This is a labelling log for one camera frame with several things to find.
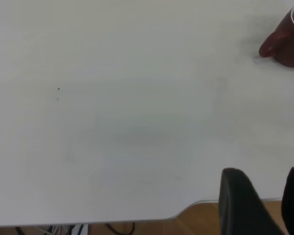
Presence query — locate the red ceramic mug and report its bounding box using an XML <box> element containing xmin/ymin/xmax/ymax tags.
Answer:
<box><xmin>258</xmin><ymin>3</ymin><xmax>294</xmax><ymax>68</ymax></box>

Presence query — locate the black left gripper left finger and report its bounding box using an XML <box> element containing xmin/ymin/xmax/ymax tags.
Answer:
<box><xmin>218</xmin><ymin>167</ymin><xmax>285</xmax><ymax>235</ymax></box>

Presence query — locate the black cable loop under table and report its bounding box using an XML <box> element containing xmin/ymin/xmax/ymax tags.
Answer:
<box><xmin>107</xmin><ymin>222</ymin><xmax>136</xmax><ymax>235</ymax></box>

